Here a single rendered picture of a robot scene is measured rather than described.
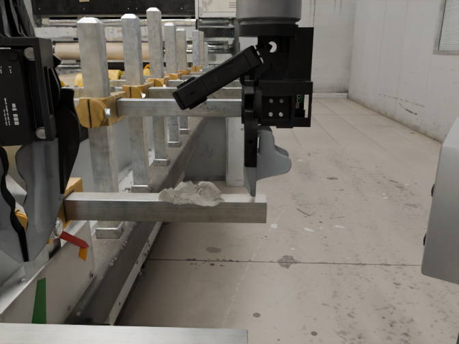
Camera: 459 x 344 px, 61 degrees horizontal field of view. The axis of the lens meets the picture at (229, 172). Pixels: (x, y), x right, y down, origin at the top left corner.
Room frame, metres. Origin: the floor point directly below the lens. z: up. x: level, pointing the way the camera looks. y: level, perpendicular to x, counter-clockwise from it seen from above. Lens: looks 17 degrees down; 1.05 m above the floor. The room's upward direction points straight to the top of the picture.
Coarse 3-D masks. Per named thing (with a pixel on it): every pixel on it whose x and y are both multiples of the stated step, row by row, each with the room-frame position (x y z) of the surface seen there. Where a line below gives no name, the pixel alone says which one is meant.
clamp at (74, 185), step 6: (72, 180) 0.53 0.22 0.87; (78, 180) 0.54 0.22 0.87; (72, 186) 0.51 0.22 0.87; (78, 186) 0.53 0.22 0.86; (66, 192) 0.49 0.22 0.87; (18, 210) 0.43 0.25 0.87; (60, 210) 0.47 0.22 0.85; (18, 216) 0.41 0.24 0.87; (24, 216) 0.42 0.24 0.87; (60, 216) 0.47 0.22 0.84; (24, 222) 0.41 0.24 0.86; (66, 222) 0.48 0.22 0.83; (24, 228) 0.41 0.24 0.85; (48, 240) 0.43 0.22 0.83
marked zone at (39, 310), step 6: (42, 282) 0.41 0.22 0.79; (36, 288) 0.39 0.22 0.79; (42, 288) 0.40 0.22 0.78; (36, 294) 0.39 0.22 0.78; (42, 294) 0.40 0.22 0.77; (36, 300) 0.39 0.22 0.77; (42, 300) 0.40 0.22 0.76; (36, 306) 0.39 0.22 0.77; (42, 306) 0.40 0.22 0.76; (36, 312) 0.38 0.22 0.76; (42, 312) 0.40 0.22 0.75; (36, 318) 0.38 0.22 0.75; (42, 318) 0.39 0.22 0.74
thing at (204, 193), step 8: (184, 184) 0.49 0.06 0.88; (192, 184) 0.49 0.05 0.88; (200, 184) 0.51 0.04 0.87; (208, 184) 0.48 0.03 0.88; (160, 192) 0.48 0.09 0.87; (168, 192) 0.48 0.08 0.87; (176, 192) 0.49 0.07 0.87; (184, 192) 0.49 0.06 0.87; (192, 192) 0.49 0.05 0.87; (200, 192) 0.48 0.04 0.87; (208, 192) 0.47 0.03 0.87; (216, 192) 0.50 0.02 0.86; (168, 200) 0.47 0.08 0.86; (176, 200) 0.46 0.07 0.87; (184, 200) 0.46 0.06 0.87; (192, 200) 0.47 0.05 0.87; (200, 200) 0.47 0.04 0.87; (208, 200) 0.47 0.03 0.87; (216, 200) 0.47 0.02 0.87; (224, 200) 0.48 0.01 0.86
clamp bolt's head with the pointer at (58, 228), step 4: (56, 224) 0.42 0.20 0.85; (60, 224) 0.43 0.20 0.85; (56, 228) 0.42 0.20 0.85; (60, 228) 0.43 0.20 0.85; (56, 232) 0.42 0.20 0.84; (60, 232) 0.43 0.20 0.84; (64, 232) 0.47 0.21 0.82; (60, 236) 0.45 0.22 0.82; (64, 236) 0.46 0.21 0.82; (68, 236) 0.47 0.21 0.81; (72, 236) 0.49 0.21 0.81; (68, 240) 0.47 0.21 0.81; (72, 240) 0.48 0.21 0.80; (76, 240) 0.50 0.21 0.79; (80, 240) 0.51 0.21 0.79; (76, 244) 0.50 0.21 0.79; (80, 244) 0.51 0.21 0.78; (84, 244) 0.52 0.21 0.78
